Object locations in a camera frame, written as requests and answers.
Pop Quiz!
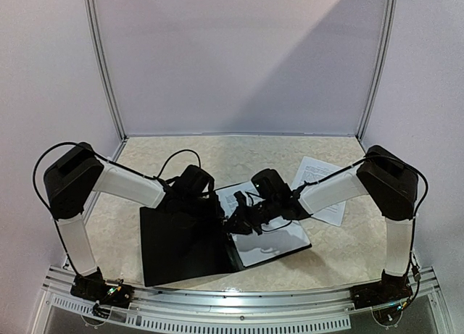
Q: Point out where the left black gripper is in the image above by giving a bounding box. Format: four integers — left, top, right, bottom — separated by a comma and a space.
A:
182, 194, 225, 223

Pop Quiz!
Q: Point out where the black clip folder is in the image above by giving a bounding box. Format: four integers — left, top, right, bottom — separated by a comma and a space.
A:
140, 207, 290, 286

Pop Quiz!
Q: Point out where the white printed sheet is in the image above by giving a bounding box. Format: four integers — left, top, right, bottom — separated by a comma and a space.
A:
217, 182, 312, 268

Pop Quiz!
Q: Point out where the white paper stack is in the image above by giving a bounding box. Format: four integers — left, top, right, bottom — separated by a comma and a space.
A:
291, 155, 346, 227

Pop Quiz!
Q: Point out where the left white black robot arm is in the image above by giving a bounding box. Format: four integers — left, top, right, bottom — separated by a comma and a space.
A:
39, 141, 224, 301

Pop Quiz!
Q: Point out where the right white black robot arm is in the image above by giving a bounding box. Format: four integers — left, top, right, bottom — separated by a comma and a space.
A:
223, 145, 422, 302

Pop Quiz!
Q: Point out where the aluminium front rail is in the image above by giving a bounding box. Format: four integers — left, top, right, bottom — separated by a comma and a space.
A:
41, 267, 442, 315

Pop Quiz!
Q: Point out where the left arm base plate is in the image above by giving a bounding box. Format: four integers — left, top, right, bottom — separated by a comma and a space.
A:
70, 276, 135, 309

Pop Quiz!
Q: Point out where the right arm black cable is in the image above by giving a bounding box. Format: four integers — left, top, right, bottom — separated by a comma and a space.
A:
289, 156, 428, 313

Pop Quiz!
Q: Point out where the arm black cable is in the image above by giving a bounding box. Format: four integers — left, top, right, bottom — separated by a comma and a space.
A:
289, 156, 428, 313
32, 141, 202, 219

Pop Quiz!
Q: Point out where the perforated white cable tray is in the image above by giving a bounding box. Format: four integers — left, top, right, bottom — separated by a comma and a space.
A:
43, 295, 352, 333

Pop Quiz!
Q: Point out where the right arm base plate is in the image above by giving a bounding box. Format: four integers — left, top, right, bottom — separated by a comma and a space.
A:
349, 281, 413, 309

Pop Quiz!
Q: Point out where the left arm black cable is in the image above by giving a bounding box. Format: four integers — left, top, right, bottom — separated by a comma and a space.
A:
32, 141, 202, 219

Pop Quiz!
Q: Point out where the left aluminium frame post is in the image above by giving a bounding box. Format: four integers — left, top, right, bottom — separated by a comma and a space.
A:
84, 0, 127, 142

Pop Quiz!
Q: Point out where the aluminium frame post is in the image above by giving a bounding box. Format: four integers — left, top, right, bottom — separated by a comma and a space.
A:
84, 0, 127, 142
355, 0, 397, 143

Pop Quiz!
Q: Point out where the right aluminium frame post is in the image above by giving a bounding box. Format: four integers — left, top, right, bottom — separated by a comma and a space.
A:
355, 0, 397, 143

